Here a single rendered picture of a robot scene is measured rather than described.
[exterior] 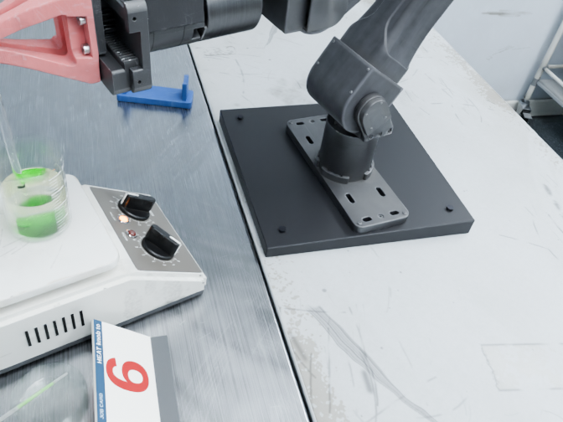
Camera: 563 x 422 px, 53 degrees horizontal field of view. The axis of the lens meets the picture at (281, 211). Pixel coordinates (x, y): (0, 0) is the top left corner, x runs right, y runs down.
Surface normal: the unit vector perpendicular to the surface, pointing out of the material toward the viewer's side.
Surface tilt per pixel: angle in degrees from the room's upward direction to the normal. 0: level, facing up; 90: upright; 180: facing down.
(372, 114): 90
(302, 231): 2
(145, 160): 0
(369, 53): 56
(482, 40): 90
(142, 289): 90
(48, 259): 0
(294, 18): 90
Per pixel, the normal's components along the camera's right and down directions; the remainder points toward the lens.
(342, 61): -0.62, -0.17
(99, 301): 0.54, 0.63
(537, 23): 0.27, 0.68
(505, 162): 0.14, -0.72
